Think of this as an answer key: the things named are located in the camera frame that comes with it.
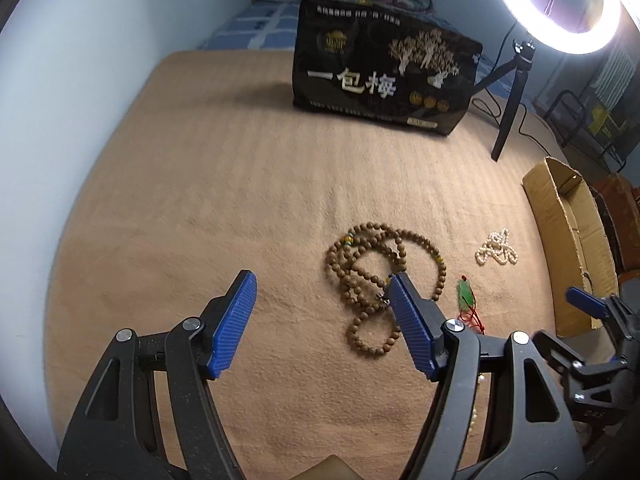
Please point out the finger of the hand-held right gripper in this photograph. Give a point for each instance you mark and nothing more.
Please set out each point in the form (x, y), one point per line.
(584, 301)
(562, 357)

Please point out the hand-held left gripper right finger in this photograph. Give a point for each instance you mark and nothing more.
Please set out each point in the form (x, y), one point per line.
(410, 320)

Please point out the orange-covered side table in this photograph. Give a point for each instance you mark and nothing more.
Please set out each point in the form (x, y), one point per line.
(625, 200)

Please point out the yellow box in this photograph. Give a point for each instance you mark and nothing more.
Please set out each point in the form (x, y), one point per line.
(605, 121)

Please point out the blue checked bed sheet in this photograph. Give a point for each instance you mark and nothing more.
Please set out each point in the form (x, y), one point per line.
(260, 25)

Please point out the striped white towel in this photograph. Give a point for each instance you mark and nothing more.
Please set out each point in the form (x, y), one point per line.
(612, 70)

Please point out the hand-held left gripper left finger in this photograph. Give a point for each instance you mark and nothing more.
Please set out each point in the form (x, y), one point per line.
(232, 320)

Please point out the cardboard box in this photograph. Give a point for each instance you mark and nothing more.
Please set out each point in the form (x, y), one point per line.
(560, 220)

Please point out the black snack bag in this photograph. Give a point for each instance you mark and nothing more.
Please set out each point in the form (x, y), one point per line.
(350, 50)

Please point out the black tripod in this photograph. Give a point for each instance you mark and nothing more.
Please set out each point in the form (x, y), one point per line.
(507, 115)

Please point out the black metal clothes rack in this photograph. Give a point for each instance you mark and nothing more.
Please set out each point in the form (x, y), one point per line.
(570, 110)

